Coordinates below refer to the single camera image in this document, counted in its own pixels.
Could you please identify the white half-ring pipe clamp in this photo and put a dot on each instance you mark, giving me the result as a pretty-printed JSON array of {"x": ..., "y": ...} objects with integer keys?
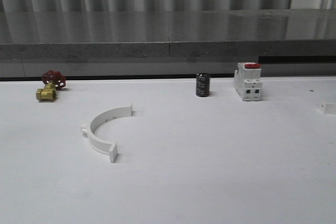
[{"x": 106, "y": 147}]

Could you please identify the black cylindrical capacitor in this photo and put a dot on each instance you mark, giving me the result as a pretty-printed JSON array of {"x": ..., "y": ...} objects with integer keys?
[{"x": 202, "y": 84}]

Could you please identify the grey stone counter ledge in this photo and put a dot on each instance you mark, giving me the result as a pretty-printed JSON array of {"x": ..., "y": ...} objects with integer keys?
[{"x": 233, "y": 35}]

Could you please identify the brass valve red handwheel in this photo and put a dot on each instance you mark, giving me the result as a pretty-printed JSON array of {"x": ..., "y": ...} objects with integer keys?
[{"x": 53, "y": 81}]

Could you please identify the white circuit breaker red switch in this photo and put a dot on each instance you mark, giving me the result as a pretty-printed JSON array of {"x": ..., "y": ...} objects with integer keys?
[{"x": 247, "y": 81}]

